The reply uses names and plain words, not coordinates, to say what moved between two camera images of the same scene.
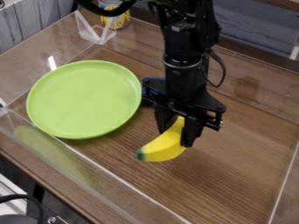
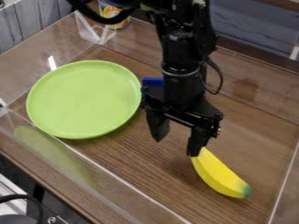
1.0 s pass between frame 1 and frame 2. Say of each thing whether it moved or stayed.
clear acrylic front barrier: stayed
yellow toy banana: moved
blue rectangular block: stayed
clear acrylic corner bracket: stayed
